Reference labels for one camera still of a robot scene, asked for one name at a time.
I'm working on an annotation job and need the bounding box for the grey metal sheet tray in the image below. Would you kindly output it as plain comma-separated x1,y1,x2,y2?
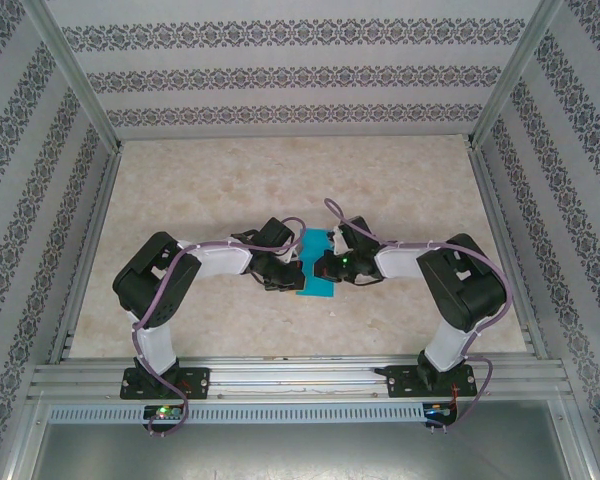
0,399,600,480

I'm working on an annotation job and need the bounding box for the aluminium table side rail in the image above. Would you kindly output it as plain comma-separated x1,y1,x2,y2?
49,149,124,364
467,147,549,359

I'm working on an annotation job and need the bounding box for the aluminium frame post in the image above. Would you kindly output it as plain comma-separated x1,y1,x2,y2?
464,0,566,149
22,0,124,151

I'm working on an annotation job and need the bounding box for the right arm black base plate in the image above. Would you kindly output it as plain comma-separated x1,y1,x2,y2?
385,364,477,400

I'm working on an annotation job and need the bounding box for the blue paper sheet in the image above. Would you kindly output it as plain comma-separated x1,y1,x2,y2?
294,227,339,300

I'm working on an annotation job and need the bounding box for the aluminium mounting rail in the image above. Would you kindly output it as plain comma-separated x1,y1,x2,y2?
27,354,574,401

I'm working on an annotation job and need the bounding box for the grey slotted cable duct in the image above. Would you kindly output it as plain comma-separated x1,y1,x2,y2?
47,403,426,425

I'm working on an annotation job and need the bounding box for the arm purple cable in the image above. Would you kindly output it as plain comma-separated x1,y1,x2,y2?
323,198,514,434
129,215,309,437

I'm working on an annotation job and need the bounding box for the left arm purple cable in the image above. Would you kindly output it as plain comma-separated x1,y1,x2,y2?
129,215,309,437

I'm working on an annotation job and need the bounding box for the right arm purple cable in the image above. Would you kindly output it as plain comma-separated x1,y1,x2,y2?
323,198,514,434

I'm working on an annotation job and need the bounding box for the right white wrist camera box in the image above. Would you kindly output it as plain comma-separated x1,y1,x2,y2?
330,225,350,254

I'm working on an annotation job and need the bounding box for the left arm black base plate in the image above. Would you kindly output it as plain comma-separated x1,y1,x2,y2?
120,367,211,401

